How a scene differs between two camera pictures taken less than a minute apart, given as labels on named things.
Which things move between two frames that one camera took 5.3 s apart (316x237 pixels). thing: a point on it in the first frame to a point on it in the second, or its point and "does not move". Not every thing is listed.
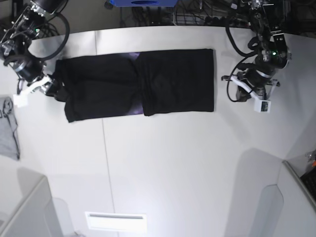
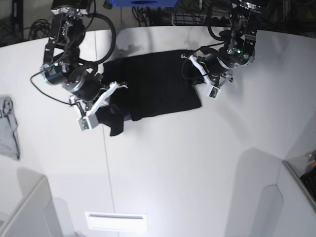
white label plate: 116,221 does not move
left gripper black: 30,69 to 85,87
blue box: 143,3 does not move
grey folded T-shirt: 9,142 does not move
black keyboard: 309,180 does not move
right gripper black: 258,76 to 217,65
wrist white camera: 20,100 to 88,122
